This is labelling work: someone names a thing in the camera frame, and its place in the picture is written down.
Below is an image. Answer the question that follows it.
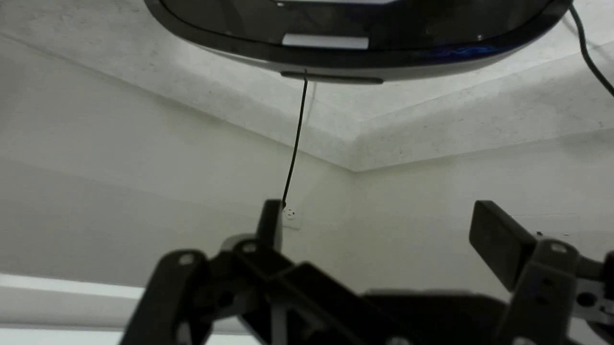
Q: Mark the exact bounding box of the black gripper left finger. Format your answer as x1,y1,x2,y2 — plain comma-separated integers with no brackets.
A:
116,197,398,345

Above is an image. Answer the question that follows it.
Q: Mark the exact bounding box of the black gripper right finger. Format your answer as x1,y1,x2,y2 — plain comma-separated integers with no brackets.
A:
467,199,614,345

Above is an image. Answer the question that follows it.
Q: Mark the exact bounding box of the silver black rice cooker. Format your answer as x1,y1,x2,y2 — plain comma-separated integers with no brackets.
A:
141,0,573,86

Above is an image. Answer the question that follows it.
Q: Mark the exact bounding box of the white wall outlet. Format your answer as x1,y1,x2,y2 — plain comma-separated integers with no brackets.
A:
279,203,302,231

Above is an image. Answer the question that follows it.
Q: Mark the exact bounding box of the black cooker power cord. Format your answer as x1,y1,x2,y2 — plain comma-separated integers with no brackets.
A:
277,66,310,208

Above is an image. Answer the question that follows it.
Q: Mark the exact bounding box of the black toaster power cord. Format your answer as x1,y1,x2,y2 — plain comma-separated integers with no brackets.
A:
565,3,614,99

